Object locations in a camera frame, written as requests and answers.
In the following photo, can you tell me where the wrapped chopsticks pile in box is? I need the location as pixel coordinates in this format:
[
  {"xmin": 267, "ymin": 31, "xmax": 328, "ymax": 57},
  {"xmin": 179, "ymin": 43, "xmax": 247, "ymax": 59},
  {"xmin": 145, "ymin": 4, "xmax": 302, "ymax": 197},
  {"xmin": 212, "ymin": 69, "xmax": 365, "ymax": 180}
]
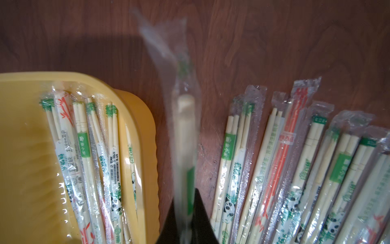
[{"xmin": 40, "ymin": 86, "xmax": 139, "ymax": 244}]

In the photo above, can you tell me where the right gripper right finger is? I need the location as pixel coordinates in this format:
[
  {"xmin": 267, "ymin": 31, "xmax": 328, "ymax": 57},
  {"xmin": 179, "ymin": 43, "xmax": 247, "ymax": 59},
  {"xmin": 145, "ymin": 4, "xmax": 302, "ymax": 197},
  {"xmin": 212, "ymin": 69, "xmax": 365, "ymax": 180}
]
[{"xmin": 191, "ymin": 189, "xmax": 219, "ymax": 244}]

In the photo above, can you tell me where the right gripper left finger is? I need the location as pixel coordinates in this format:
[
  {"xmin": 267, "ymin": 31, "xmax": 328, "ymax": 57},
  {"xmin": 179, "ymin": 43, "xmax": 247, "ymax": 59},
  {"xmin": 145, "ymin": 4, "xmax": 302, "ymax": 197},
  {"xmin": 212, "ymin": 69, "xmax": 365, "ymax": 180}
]
[{"xmin": 156, "ymin": 200, "xmax": 180, "ymax": 244}]

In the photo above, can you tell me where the yellow plastic storage box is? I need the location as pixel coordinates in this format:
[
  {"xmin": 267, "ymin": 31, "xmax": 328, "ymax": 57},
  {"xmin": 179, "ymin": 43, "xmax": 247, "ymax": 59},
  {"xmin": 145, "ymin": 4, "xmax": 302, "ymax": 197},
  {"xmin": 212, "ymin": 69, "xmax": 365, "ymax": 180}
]
[{"xmin": 1, "ymin": 72, "xmax": 160, "ymax": 244}]

